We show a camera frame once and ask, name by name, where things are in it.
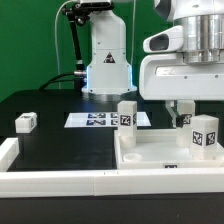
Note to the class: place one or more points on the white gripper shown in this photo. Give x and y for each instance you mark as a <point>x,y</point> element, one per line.
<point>167,77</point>

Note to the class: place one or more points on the white square tabletop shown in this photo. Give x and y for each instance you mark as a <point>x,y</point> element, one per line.
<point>157,149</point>

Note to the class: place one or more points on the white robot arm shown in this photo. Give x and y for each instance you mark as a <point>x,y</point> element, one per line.
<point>185,62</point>

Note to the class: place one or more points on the white fiducial marker sheet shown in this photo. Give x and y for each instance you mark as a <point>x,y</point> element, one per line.
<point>101,119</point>

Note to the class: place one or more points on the white U-shaped obstacle fence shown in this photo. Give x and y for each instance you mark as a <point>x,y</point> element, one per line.
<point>104,182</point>

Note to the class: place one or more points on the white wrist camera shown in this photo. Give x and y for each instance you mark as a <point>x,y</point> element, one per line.
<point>170,40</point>

